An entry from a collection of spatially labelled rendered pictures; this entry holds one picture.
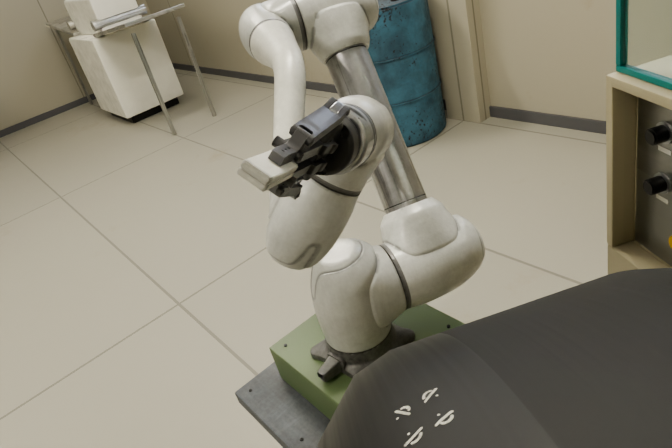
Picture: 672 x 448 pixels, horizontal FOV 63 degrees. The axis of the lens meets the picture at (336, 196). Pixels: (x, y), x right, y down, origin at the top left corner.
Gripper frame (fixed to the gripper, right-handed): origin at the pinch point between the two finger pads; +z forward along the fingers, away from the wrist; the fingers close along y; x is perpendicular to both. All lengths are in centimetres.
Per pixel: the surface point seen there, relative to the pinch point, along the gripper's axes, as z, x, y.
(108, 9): -452, -345, -132
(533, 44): -335, 21, 41
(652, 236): -69, 55, 7
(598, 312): 17.0, 23.5, 10.4
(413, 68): -327, -34, -11
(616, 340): 20.4, 23.6, 10.7
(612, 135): -66, 36, 19
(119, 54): -463, -322, -170
